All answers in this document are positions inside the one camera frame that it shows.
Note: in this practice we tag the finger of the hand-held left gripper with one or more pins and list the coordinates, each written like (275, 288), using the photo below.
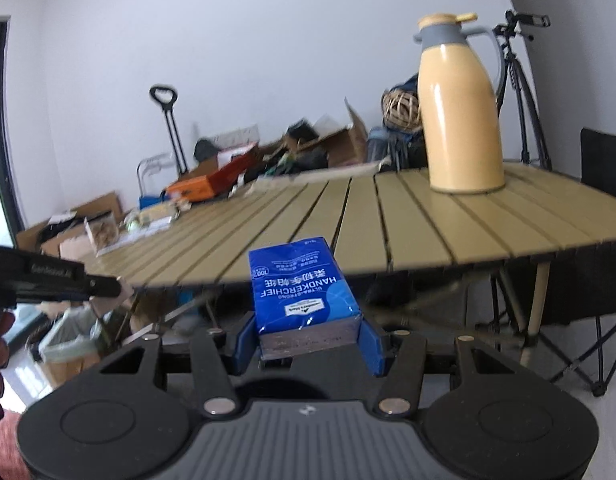
(105, 286)

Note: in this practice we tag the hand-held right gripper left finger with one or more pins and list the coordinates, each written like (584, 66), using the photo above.
(249, 345)

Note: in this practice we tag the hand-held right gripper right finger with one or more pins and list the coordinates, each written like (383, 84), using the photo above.
(372, 350)

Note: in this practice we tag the blue tissue pack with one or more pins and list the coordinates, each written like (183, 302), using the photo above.
(303, 300)

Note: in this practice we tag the large open cardboard box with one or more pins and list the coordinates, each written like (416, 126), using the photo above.
(70, 247)
(102, 205)

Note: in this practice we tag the clear snack jar black lid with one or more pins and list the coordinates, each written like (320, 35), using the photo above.
(102, 235)

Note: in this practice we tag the bin with plastic liner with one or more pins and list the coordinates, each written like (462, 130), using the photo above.
(67, 335)

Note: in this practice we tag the yellow and white carton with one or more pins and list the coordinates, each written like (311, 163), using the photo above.
(157, 215)

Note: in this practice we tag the blue box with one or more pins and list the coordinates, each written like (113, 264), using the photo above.
(148, 202)

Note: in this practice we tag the orange cardboard box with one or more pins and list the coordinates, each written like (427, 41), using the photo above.
(197, 190)

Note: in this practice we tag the pink shaggy rug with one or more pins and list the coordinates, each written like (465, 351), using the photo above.
(7, 440)

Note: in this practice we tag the black cap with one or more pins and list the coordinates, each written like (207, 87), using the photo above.
(205, 149)

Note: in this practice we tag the blue water bottle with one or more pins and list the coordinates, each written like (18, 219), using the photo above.
(375, 145)

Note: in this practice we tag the brown open cardboard box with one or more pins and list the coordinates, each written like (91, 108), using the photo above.
(345, 145)

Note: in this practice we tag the wicker ball lantern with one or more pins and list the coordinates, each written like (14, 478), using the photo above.
(400, 110)

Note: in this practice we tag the yellow thermos jug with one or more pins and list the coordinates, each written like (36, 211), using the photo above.
(463, 125)

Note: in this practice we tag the blue fabric bag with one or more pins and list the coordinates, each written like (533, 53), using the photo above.
(410, 82)

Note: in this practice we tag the black folding camping chair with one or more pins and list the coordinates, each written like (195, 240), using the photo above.
(603, 160)

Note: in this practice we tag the black window frame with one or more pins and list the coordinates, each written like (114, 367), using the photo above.
(17, 220)

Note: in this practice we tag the silver metal tube frame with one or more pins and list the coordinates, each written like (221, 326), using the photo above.
(152, 157)

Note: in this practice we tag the white wall socket row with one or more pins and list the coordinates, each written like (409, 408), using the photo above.
(237, 136)

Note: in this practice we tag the black camera tripod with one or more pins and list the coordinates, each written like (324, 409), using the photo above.
(533, 21)

